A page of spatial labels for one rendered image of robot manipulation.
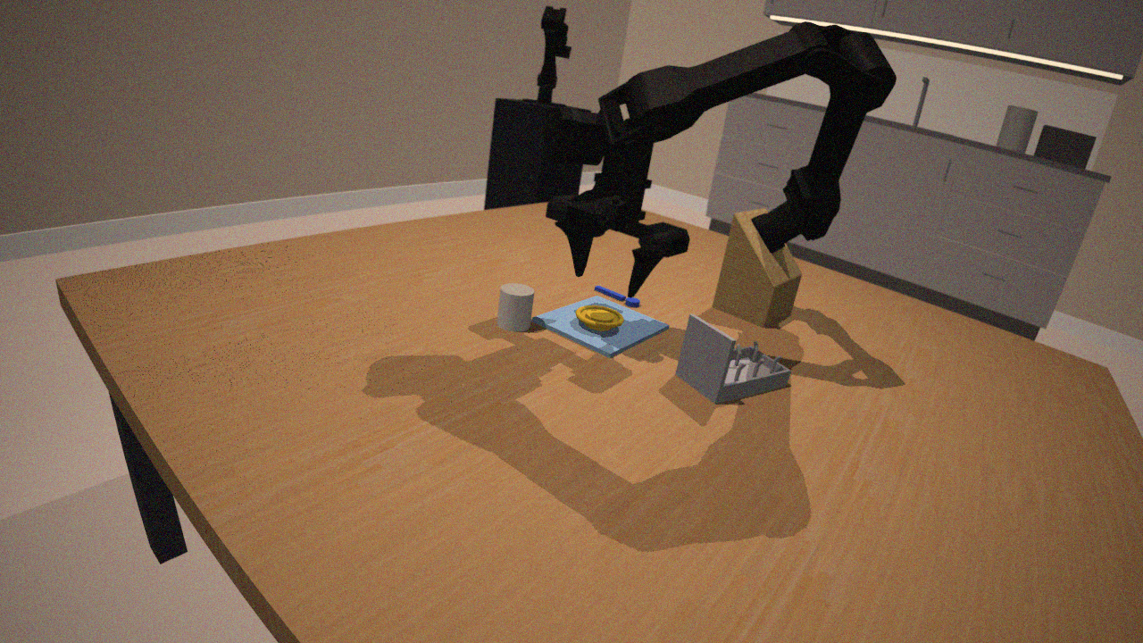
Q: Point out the light blue mat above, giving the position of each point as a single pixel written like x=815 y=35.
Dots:
x=635 y=329

